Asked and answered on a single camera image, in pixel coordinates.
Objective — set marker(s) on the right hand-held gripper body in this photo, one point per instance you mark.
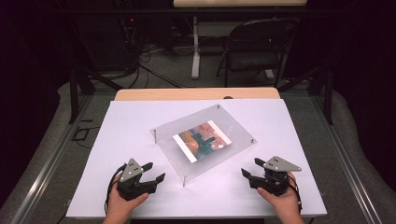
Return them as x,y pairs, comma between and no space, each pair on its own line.
280,165

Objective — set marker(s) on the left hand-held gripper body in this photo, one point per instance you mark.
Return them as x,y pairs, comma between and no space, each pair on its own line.
130,170

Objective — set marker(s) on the clear acrylic picture frame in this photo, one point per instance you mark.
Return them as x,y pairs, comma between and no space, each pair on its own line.
174,130

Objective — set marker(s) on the painting print with white border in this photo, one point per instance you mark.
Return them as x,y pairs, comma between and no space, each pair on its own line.
202,141

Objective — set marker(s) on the person's left hand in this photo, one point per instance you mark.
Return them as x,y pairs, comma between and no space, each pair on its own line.
120,207

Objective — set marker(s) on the person's right hand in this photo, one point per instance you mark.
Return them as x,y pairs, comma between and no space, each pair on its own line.
286,205

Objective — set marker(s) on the white table board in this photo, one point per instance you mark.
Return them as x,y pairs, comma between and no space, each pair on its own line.
124,140

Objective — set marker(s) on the black metal stand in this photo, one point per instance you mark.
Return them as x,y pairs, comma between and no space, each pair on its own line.
74,93
327,93

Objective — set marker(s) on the wooden table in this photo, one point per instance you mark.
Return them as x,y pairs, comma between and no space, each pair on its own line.
193,93

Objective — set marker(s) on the black folding chair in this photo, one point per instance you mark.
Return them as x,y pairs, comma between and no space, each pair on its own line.
252,59

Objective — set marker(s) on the desk with white legs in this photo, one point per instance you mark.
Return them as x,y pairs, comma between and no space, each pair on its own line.
195,46

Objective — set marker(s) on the dark equipment with red light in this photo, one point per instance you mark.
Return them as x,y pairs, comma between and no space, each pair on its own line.
130,31

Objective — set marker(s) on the aluminium rail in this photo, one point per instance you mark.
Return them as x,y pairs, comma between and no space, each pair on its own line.
46,174
348,165

